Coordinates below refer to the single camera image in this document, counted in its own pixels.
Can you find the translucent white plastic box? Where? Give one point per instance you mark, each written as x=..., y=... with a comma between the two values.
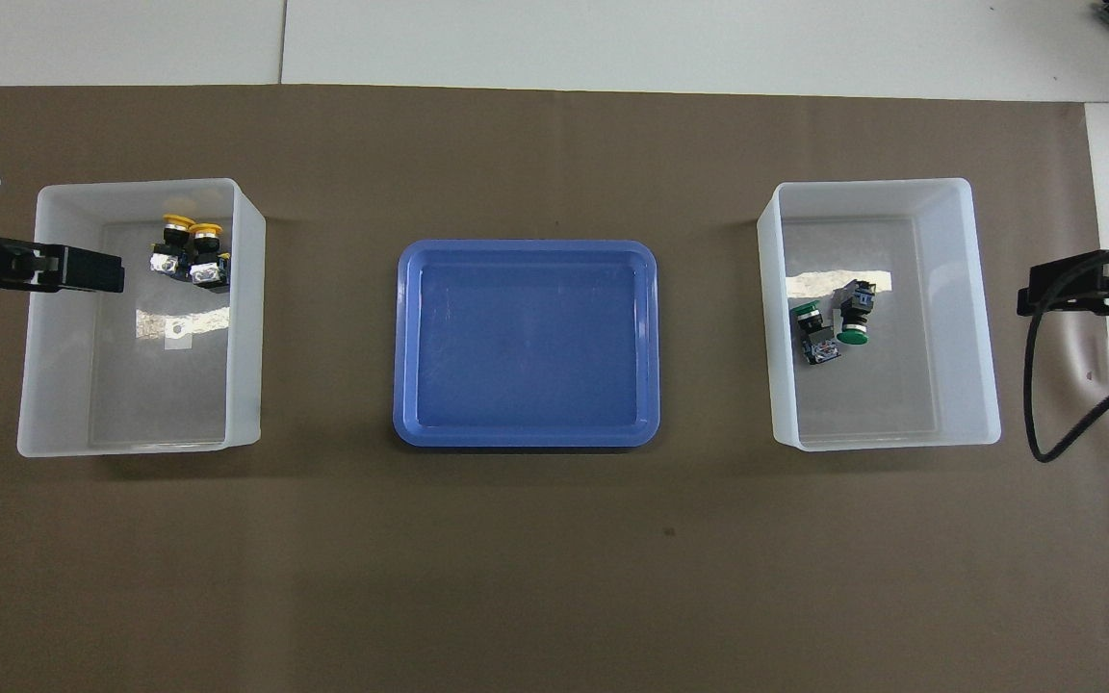
x=64, y=404
x=959, y=385

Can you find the blue plastic tray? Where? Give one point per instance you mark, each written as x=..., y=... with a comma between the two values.
x=526, y=346

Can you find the yellow push button switch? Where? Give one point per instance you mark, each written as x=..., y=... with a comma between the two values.
x=169, y=252
x=209, y=269

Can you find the green push button switch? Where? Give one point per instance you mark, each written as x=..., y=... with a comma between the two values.
x=816, y=337
x=855, y=318

